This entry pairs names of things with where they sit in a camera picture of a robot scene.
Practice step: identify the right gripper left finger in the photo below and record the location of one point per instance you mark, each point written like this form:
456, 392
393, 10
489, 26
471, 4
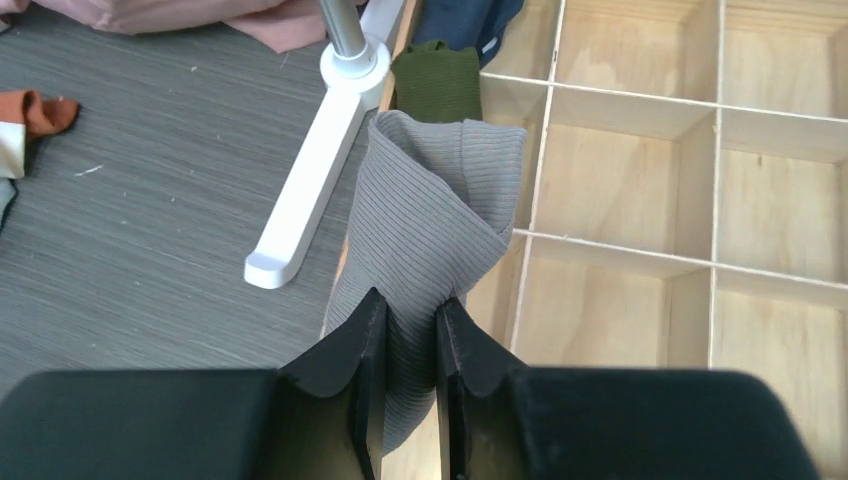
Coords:
332, 419

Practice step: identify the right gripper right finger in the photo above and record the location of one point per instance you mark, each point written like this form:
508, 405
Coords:
478, 426

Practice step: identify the grey underwear cream waistband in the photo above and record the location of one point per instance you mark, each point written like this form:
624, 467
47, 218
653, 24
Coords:
13, 145
432, 213

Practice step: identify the orange underwear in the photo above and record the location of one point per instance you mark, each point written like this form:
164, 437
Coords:
39, 116

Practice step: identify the wooden compartment tray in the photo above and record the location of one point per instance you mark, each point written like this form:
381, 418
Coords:
684, 196

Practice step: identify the dark green rolled garment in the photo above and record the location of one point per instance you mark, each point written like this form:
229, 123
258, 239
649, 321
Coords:
436, 84

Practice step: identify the dark blue rolled garment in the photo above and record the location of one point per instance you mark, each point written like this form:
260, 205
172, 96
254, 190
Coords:
461, 24

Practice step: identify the pink shorts on hanger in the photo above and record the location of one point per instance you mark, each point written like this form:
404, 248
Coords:
281, 25

